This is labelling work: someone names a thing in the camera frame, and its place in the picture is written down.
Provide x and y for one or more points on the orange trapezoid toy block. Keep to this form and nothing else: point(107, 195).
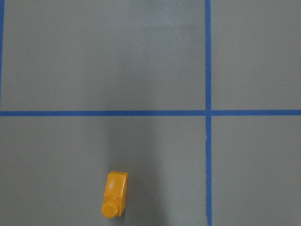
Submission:
point(115, 194)

